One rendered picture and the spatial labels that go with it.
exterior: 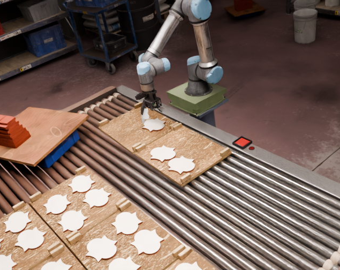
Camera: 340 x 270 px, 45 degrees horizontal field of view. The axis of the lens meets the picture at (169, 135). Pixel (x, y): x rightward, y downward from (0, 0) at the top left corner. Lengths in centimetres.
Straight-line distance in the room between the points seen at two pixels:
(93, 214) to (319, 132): 251
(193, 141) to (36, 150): 87
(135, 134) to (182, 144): 33
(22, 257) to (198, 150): 101
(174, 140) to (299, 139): 177
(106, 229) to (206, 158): 64
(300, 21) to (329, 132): 206
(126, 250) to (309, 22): 440
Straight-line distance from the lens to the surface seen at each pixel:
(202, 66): 253
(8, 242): 207
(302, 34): 570
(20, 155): 242
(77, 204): 209
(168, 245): 177
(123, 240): 184
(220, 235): 180
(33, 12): 636
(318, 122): 411
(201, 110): 265
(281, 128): 402
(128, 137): 245
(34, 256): 194
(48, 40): 653
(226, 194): 198
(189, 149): 224
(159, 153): 224
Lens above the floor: 225
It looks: 33 degrees down
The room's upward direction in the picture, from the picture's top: 11 degrees counter-clockwise
